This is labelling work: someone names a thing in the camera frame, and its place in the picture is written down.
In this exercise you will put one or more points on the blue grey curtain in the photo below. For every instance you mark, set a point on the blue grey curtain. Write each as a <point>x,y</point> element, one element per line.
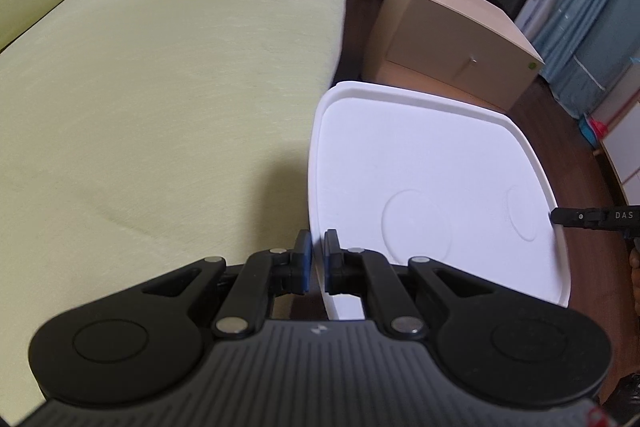
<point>585,7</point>

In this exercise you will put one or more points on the white wood-edged furniture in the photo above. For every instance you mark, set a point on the white wood-edged furniture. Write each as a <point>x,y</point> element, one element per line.
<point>625,142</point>

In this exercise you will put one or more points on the light wooden cabinet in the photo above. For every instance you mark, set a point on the light wooden cabinet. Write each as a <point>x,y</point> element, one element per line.
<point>440,32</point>

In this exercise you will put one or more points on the red blue toy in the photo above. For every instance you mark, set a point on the red blue toy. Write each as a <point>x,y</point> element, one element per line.
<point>595,129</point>

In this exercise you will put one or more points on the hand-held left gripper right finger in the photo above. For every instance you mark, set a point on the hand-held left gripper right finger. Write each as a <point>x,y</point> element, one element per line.
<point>331,257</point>

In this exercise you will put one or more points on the white plastic lid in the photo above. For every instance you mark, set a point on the white plastic lid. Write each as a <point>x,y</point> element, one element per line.
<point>425,157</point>

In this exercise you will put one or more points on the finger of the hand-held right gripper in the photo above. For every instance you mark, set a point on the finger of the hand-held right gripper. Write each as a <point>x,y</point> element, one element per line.
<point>580,217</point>

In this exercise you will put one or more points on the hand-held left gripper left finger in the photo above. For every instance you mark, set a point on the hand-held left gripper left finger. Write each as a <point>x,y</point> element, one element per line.
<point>305,257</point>

